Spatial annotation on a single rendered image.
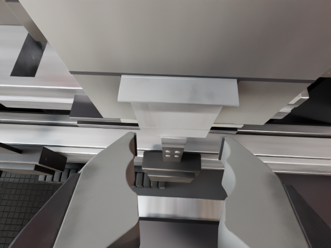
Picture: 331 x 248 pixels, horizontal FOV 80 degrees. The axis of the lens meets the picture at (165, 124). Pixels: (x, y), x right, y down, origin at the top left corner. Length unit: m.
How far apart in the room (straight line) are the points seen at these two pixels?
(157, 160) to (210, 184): 0.36
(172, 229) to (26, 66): 0.27
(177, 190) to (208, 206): 0.50
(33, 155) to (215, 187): 0.55
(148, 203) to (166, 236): 0.04
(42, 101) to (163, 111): 0.17
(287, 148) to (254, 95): 0.37
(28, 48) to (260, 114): 0.30
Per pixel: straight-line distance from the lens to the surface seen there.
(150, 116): 0.21
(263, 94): 0.18
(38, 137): 0.57
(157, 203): 0.22
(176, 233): 0.22
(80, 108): 0.26
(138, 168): 0.62
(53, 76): 0.27
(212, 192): 0.74
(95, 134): 0.51
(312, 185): 0.88
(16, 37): 0.34
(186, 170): 0.41
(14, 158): 0.52
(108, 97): 0.19
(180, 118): 0.21
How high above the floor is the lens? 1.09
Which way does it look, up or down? 22 degrees down
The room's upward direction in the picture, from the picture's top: 177 degrees counter-clockwise
